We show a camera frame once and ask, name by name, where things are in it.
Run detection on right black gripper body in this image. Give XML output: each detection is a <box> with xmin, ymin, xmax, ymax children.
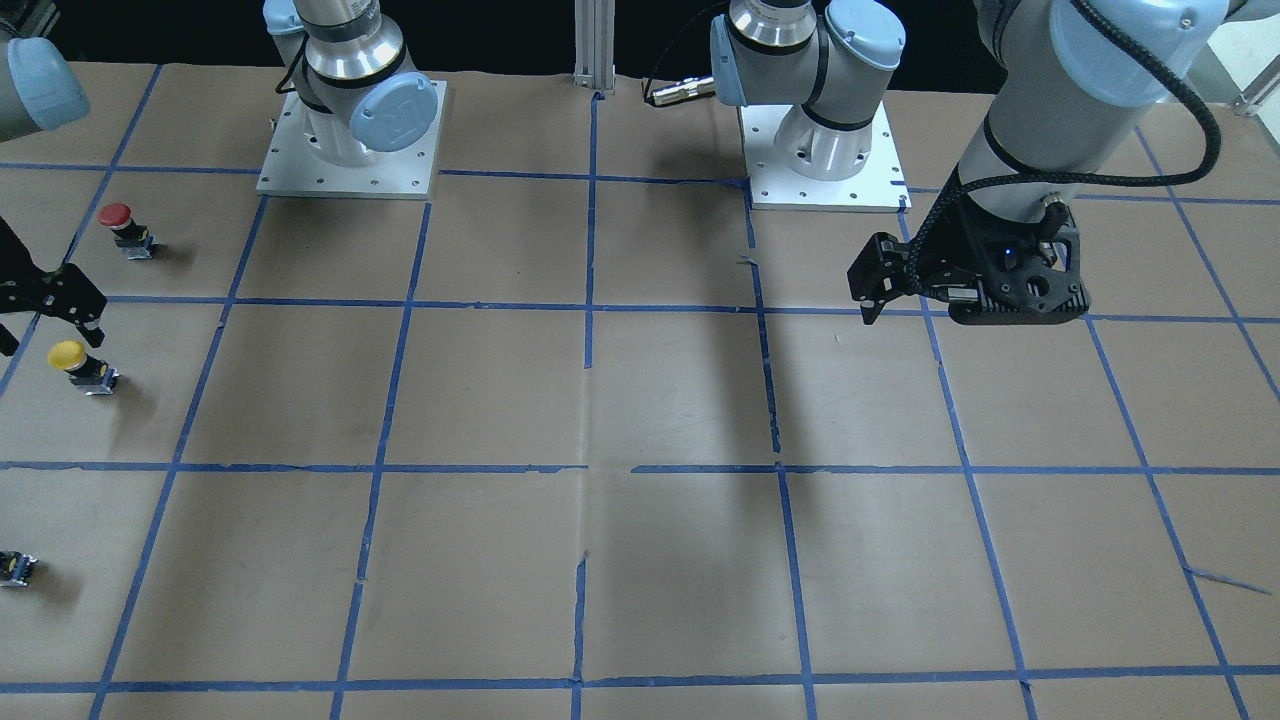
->
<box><xmin>1</xmin><ymin>218</ymin><xmax>36</xmax><ymax>301</ymax></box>

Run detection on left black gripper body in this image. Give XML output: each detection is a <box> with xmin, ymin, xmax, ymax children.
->
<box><xmin>915</xmin><ymin>190</ymin><xmax>991</xmax><ymax>301</ymax></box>

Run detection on yellow push button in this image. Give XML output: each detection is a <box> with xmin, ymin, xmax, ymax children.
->
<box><xmin>47</xmin><ymin>340</ymin><xmax>120</xmax><ymax>396</ymax></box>

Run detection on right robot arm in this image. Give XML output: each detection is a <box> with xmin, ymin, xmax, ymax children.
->
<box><xmin>1</xmin><ymin>1</ymin><xmax>447</xmax><ymax>347</ymax></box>

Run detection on red push button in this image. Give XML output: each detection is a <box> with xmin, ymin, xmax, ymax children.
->
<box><xmin>96</xmin><ymin>202</ymin><xmax>156</xmax><ymax>261</ymax></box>

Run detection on green push button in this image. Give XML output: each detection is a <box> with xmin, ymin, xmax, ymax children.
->
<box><xmin>0</xmin><ymin>550</ymin><xmax>40</xmax><ymax>588</ymax></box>

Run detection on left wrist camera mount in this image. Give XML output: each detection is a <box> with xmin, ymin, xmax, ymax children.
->
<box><xmin>940</xmin><ymin>195</ymin><xmax>1091</xmax><ymax>325</ymax></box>

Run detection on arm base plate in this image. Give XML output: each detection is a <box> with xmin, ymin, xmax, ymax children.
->
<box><xmin>739</xmin><ymin>104</ymin><xmax>913</xmax><ymax>213</ymax></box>
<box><xmin>256</xmin><ymin>79</ymin><xmax>451</xmax><ymax>201</ymax></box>

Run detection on silver cable connector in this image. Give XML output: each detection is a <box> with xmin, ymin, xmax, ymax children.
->
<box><xmin>644</xmin><ymin>76</ymin><xmax>716</xmax><ymax>108</ymax></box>

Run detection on aluminium frame post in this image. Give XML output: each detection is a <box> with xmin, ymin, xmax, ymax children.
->
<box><xmin>573</xmin><ymin>0</ymin><xmax>616</xmax><ymax>96</ymax></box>

